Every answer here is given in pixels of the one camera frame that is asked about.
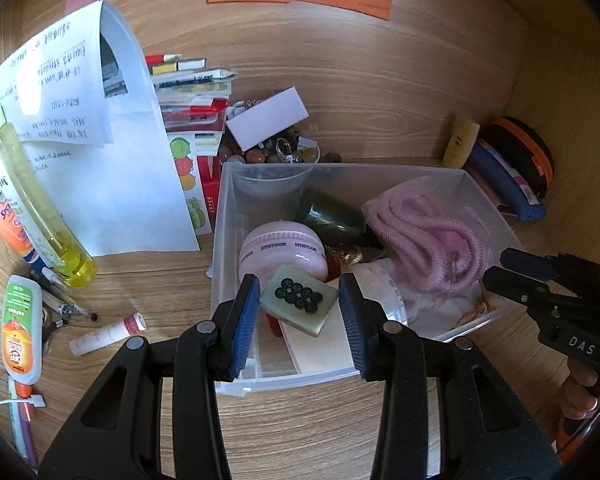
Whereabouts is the dark green cup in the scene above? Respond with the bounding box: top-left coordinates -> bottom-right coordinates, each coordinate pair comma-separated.
294,186 -> 380,247

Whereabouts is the white lip balm stick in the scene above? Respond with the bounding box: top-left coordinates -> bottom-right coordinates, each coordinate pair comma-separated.
69,312 -> 146,356

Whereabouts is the white drawstring cloth pouch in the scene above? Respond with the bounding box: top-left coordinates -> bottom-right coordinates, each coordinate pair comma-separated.
399,283 -> 491,338

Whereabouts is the stack of books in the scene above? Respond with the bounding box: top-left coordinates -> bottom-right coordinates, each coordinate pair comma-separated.
145,54 -> 238,136

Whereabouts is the yellow liquid bottle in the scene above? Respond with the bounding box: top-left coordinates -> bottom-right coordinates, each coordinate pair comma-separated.
0,102 -> 96,288

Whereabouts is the small white box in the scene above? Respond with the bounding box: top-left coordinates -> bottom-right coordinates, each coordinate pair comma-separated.
226,87 -> 309,152

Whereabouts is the fruit sticker sheet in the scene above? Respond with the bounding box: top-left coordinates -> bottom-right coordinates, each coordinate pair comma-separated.
166,132 -> 212,235

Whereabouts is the pink rope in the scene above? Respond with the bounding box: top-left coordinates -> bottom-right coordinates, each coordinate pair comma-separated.
362,181 -> 489,296

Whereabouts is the clear plastic storage bin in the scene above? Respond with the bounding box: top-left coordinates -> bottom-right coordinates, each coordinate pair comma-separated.
210,162 -> 521,396

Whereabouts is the white charging cable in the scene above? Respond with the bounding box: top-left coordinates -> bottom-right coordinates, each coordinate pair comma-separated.
0,392 -> 48,410

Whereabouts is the black orange round case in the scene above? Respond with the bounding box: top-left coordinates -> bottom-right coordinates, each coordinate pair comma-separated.
479,116 -> 555,200

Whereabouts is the person's right hand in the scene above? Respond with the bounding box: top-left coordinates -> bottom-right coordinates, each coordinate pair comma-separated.
559,358 -> 598,420

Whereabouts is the white folded paper sheet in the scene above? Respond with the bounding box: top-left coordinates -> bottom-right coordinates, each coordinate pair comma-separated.
0,1 -> 198,257

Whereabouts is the orange white glue bottle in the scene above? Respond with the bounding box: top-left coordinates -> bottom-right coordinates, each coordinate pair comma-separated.
1,275 -> 43,399

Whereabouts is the orange sunscreen tube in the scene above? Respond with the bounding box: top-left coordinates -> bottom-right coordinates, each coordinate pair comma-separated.
0,183 -> 45,272

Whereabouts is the translucent plastic jar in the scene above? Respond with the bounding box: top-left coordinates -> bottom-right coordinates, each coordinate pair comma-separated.
348,262 -> 407,324

